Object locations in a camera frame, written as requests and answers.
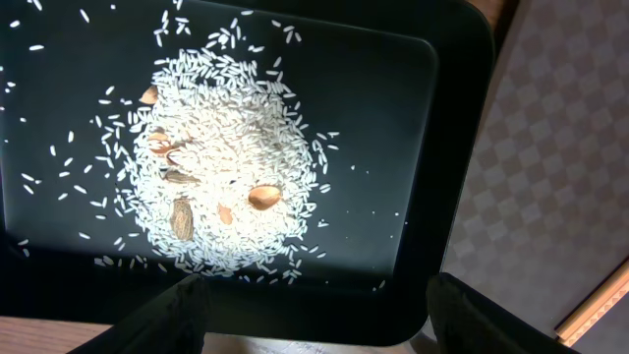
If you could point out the brown serving tray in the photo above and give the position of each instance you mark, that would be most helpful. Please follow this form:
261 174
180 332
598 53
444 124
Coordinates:
542 220

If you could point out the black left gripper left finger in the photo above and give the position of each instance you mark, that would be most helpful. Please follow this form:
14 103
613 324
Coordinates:
171 323

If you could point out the rice pile with nuts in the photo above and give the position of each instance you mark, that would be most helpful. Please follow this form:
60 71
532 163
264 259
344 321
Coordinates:
157 133

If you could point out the wooden chopstick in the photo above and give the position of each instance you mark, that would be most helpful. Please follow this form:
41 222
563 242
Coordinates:
586 315

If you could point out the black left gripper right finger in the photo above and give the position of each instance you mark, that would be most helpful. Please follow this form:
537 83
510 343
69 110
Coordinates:
466 321

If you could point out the black waste tray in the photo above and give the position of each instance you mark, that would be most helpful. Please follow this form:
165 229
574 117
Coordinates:
398 87

